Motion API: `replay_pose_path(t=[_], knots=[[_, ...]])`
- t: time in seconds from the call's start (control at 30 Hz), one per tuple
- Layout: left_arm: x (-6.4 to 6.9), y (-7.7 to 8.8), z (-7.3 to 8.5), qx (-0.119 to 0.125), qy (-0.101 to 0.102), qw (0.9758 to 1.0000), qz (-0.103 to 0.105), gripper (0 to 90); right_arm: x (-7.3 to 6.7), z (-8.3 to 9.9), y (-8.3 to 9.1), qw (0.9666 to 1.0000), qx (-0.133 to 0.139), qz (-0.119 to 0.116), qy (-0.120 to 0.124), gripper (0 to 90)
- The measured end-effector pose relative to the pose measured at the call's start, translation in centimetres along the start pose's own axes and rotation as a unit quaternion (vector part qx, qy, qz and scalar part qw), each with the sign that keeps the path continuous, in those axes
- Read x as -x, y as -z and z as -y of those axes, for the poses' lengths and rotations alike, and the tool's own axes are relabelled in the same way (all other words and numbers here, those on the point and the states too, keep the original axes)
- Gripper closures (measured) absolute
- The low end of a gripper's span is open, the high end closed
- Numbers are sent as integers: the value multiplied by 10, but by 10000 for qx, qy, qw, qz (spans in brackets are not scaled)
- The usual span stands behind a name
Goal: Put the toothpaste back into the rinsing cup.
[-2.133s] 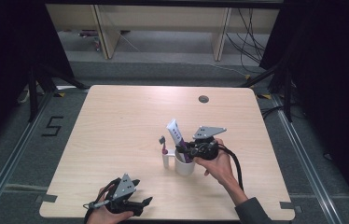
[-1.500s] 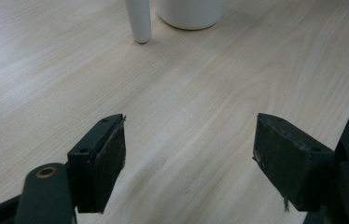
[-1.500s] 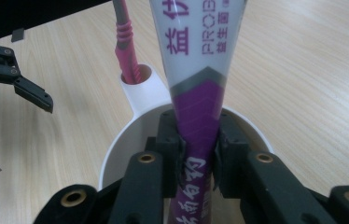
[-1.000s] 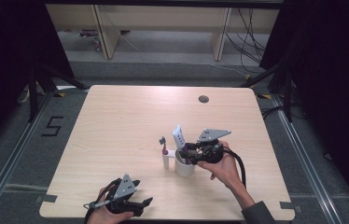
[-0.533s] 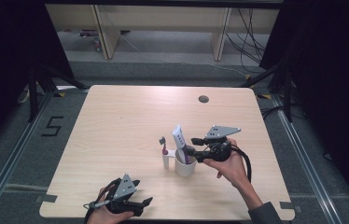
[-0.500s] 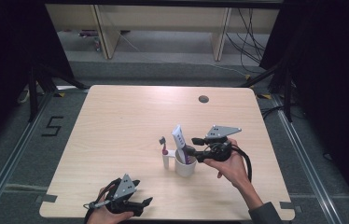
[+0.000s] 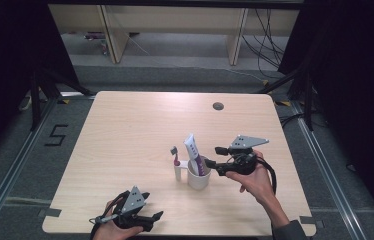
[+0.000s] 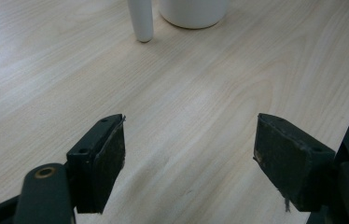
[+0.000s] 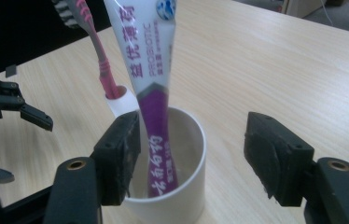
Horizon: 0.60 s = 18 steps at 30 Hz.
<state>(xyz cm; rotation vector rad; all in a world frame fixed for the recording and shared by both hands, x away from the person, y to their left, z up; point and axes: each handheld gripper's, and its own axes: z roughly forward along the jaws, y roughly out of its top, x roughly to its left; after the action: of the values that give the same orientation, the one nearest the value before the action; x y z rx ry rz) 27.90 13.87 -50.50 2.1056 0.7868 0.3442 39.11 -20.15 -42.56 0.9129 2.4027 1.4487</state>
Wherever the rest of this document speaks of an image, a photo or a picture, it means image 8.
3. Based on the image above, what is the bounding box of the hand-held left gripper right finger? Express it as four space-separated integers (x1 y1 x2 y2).
253 112 337 213

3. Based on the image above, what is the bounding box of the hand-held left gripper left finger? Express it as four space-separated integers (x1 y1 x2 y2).
66 113 127 215

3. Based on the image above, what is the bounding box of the white cup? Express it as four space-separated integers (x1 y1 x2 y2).
158 0 230 30

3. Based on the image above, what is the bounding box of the white slim cylinder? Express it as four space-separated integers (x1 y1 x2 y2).
127 0 155 44

